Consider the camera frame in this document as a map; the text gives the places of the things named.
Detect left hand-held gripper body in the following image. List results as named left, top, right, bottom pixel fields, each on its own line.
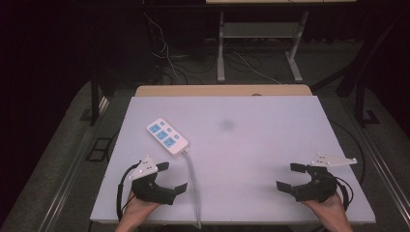
left=128, top=156, right=177, bottom=206

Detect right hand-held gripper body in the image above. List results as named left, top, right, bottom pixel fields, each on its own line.
left=290, top=153, right=359, bottom=204

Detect white power strip blue sockets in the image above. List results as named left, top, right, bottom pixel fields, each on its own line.
left=146, top=117, right=190, bottom=158

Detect person's left hand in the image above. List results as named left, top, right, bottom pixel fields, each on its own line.
left=121, top=190, right=161, bottom=224

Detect person's right hand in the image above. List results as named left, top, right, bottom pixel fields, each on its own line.
left=302, top=193, right=348, bottom=225

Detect white table mat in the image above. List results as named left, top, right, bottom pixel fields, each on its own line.
left=89, top=95, right=377, bottom=225

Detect black stand leg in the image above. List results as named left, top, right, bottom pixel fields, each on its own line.
left=353, top=80, right=381, bottom=128

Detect wooden table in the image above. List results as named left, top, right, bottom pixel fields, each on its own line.
left=134, top=84, right=313, bottom=98

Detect white metal stand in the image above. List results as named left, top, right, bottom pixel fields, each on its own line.
left=216, top=10, right=310, bottom=84

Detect grey power strip cable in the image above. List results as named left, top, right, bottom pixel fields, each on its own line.
left=181, top=149, right=203, bottom=230

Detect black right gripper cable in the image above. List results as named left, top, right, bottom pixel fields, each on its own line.
left=334, top=176, right=355, bottom=213

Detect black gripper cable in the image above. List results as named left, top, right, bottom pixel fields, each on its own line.
left=116, top=159, right=143, bottom=223
left=334, top=176, right=355, bottom=213

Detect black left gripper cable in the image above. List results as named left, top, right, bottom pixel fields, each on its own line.
left=116, top=159, right=143, bottom=223

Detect black floor cable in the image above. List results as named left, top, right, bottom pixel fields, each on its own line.
left=328, top=119, right=367, bottom=187

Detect metal floor rail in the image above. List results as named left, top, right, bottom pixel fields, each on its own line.
left=356, top=124, right=410, bottom=217
left=38, top=96, right=111, bottom=232

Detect white floor cable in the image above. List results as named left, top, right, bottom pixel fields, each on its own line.
left=142, top=12, right=182, bottom=83
left=231, top=51, right=282, bottom=85

